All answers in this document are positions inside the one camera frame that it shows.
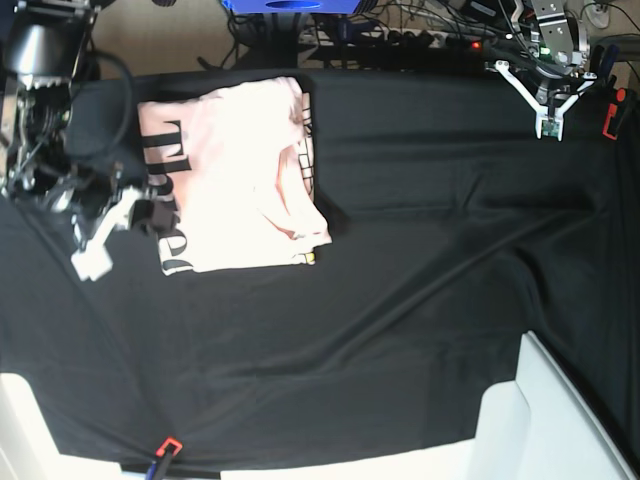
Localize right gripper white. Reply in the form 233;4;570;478
69;162;178;281

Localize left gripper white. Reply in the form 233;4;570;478
493;60;596;141

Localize light pink T-shirt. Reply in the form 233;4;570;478
138;77;332;276

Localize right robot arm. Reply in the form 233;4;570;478
1;1;176;281

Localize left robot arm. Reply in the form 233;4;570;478
491;1;598;141

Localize red clamp at right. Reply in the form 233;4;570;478
602;88;627;140

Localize red clamp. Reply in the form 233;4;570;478
145;437;183;480
602;88;627;140

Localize black table cloth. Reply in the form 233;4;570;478
1;70;639;472

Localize black power strip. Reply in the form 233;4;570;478
299;24;483;52

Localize red clamp at bottom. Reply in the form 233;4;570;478
145;437;183;480

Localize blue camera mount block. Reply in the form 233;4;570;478
221;0;369;14

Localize white frame left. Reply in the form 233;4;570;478
1;373;123;480

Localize white frame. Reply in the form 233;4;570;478
472;332;636;480
1;373;123;480

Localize white frame right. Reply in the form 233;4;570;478
472;332;636;480

